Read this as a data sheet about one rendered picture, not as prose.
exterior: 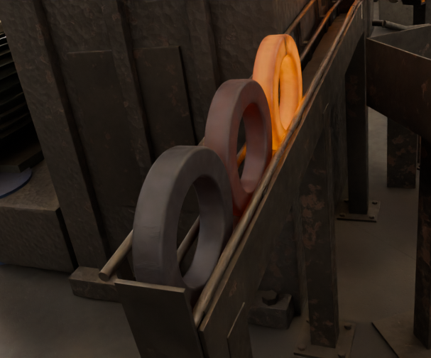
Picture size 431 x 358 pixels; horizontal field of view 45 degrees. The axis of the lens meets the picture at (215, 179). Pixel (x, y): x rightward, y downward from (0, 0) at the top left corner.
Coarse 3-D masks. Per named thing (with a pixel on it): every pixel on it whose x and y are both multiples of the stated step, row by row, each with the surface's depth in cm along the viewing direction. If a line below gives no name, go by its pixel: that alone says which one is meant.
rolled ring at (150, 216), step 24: (168, 168) 50; (192, 168) 52; (216, 168) 57; (144, 192) 49; (168, 192) 48; (216, 192) 59; (144, 216) 48; (168, 216) 48; (216, 216) 61; (144, 240) 47; (168, 240) 48; (216, 240) 61; (144, 264) 48; (168, 264) 48; (192, 264) 60; (216, 264) 59; (192, 288) 54
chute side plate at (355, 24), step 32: (352, 32) 128; (320, 96) 95; (320, 128) 97; (288, 160) 76; (288, 192) 77; (256, 224) 63; (256, 256) 64; (224, 288) 54; (256, 288) 65; (224, 320) 55; (224, 352) 55
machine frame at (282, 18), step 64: (0, 0) 125; (64, 0) 118; (128, 0) 112; (192, 0) 104; (256, 0) 102; (320, 0) 140; (64, 64) 127; (128, 64) 117; (192, 64) 114; (64, 128) 132; (128, 128) 128; (192, 128) 121; (64, 192) 148; (128, 192) 138; (192, 192) 130; (128, 256) 151; (192, 256) 141; (256, 320) 136
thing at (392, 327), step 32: (416, 32) 101; (384, 64) 95; (416, 64) 85; (384, 96) 98; (416, 96) 88; (416, 128) 90; (416, 256) 115; (416, 288) 119; (384, 320) 131; (416, 320) 122; (416, 352) 120
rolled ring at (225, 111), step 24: (216, 96) 64; (240, 96) 64; (264, 96) 72; (216, 120) 62; (240, 120) 64; (264, 120) 73; (216, 144) 61; (264, 144) 75; (264, 168) 74; (240, 192) 65
